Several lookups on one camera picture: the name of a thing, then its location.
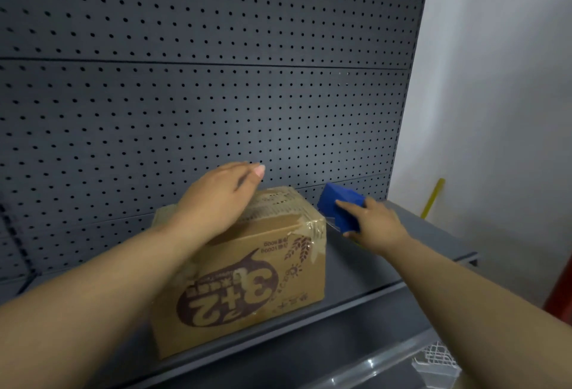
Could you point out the person's right hand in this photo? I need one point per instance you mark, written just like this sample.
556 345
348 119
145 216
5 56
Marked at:
380 225

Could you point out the person's left hand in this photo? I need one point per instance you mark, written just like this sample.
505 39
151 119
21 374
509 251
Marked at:
214 198

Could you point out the person's right thumb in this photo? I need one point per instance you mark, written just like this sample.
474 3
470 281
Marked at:
351 235

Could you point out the person's left thumb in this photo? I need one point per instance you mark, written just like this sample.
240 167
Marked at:
252 177

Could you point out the blue rectangular packet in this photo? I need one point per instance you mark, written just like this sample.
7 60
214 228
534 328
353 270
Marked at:
333 203

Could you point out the printed brown cardboard box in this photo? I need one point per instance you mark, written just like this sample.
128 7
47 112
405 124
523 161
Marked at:
268 277

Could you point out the person's left forearm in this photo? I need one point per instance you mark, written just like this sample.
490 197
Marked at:
98 295

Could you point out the person's right forearm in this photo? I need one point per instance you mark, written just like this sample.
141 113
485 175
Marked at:
473 312

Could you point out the dark grey metal shelf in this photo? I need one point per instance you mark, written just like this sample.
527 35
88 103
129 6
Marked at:
357 277

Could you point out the yellow stick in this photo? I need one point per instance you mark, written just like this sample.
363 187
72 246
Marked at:
433 198

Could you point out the dark grey pegboard back panel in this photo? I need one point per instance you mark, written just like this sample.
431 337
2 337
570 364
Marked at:
201 66

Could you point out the grey lower shelf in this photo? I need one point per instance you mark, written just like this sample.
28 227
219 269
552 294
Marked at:
357 366

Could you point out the red cylinder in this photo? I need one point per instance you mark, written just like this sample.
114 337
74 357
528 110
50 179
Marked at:
561 290

